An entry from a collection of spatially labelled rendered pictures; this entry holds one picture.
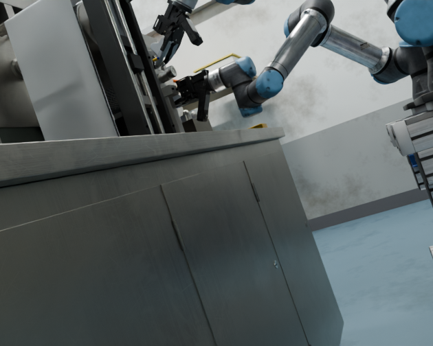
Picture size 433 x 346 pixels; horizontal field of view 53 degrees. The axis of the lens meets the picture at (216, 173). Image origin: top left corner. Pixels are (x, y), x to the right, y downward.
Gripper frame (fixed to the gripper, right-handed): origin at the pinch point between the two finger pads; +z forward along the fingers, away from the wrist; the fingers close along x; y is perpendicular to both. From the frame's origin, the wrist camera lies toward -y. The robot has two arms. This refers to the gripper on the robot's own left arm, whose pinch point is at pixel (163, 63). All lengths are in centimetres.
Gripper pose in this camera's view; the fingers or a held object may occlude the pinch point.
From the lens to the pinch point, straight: 156.6
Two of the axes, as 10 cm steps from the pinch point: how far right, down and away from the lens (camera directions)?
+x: -3.6, 1.1, -9.3
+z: -4.5, 8.5, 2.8
